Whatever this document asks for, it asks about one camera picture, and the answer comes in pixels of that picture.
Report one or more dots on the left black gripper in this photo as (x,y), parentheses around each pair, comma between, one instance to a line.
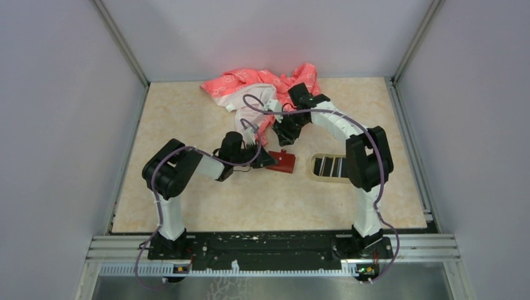
(263,159)

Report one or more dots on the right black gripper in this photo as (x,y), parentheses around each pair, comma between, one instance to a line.
(285,137)

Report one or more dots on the red card holder wallet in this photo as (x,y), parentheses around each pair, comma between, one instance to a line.
(285,162)

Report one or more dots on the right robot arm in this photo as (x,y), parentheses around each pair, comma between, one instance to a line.
(367,162)

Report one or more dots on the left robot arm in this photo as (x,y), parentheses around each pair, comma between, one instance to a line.
(170,170)

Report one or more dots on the beige oval card tray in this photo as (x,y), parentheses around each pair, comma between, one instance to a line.
(329,168)

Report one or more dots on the pink and white cloth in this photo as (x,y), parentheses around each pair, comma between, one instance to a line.
(227,91)

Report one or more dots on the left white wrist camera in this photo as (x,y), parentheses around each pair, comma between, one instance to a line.
(251,136)

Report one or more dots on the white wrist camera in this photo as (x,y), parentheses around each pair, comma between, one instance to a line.
(251,136)
(273,105)

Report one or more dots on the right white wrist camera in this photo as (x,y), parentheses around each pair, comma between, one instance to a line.
(273,105)

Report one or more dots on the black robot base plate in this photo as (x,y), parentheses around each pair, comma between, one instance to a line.
(267,250)

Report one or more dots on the aluminium front frame rail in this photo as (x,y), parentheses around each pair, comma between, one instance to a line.
(121,256)

